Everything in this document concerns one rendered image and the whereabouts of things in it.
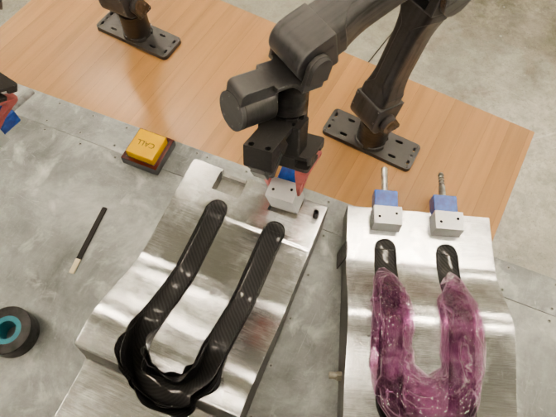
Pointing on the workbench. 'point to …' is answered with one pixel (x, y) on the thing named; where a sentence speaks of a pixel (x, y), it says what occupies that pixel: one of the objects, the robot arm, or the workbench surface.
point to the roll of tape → (8, 350)
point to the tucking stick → (88, 241)
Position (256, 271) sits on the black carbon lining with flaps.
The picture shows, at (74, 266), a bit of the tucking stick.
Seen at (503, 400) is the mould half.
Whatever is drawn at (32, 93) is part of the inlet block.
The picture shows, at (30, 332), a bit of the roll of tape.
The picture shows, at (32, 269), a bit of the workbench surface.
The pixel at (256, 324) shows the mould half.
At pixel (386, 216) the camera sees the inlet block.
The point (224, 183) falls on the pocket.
